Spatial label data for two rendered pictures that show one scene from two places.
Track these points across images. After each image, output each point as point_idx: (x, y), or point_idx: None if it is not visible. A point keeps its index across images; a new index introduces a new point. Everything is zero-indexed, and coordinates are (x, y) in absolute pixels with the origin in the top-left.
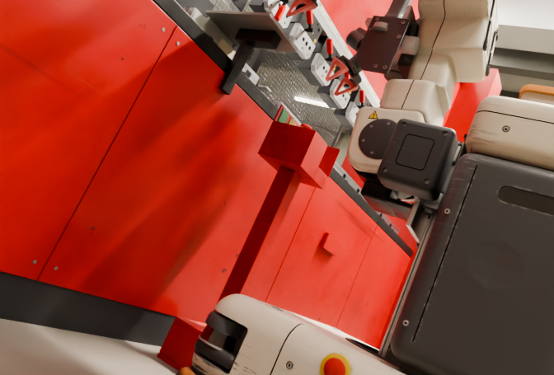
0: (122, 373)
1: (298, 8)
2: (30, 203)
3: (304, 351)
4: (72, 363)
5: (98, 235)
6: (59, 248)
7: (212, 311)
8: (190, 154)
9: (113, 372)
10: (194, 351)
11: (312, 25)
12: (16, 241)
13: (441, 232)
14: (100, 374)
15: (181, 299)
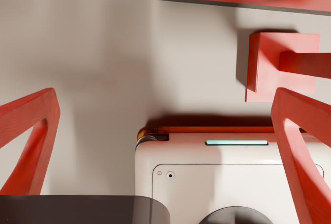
0: (177, 68)
1: (297, 176)
2: None
3: None
4: (144, 58)
5: None
6: None
7: (138, 144)
8: None
9: (169, 67)
10: (143, 136)
11: None
12: None
13: None
14: (156, 70)
15: (298, 5)
